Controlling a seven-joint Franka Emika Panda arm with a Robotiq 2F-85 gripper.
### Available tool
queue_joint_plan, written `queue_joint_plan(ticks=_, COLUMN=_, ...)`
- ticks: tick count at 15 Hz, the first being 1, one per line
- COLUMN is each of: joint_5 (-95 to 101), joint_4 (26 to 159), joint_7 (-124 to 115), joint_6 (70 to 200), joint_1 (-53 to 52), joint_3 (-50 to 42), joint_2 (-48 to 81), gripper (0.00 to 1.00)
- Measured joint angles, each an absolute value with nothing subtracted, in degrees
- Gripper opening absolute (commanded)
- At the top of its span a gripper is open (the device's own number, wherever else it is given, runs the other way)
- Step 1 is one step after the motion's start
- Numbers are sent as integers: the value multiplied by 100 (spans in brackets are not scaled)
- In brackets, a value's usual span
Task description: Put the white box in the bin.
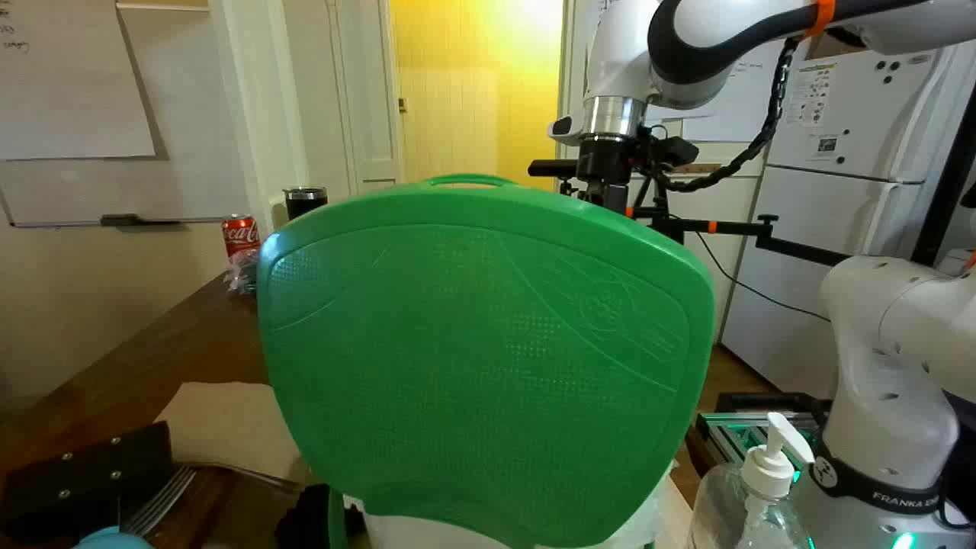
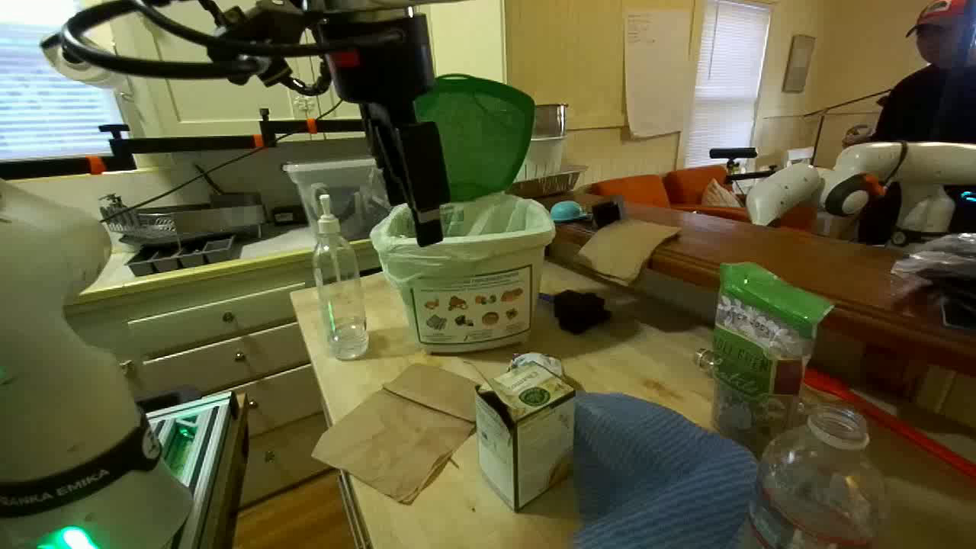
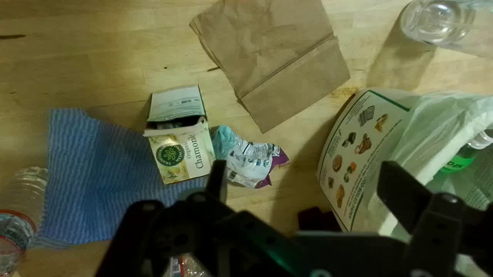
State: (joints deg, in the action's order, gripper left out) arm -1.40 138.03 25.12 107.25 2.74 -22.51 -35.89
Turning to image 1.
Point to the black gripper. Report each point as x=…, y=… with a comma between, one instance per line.
x=608, y=170

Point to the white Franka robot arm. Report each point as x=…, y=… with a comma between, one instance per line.
x=895, y=346

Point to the green plastic bin lid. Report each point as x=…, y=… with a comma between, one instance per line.
x=477, y=354

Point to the white door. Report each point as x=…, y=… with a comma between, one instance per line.
x=366, y=100

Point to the black cup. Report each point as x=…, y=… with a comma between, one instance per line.
x=306, y=202

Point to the clear pump sanitizer bottle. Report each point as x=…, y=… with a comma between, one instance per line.
x=763, y=476

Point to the red soda can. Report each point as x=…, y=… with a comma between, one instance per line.
x=241, y=238

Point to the large whiteboard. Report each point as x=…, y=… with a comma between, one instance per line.
x=203, y=122

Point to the flat brown paper bag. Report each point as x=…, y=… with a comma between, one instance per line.
x=224, y=428

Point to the black whiteboard marker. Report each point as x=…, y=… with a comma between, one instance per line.
x=143, y=221

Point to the dark wooden table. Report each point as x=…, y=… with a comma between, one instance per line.
x=153, y=346

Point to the small whiteboard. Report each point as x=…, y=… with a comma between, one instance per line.
x=72, y=81

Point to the metal fork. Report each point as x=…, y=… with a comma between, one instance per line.
x=164, y=502

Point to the black case with rivets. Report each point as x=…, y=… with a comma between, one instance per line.
x=82, y=484

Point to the light blue round object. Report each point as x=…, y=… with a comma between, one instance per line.
x=110, y=536

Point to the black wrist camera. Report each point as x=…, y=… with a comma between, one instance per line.
x=667, y=150

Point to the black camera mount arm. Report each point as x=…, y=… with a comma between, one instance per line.
x=734, y=227

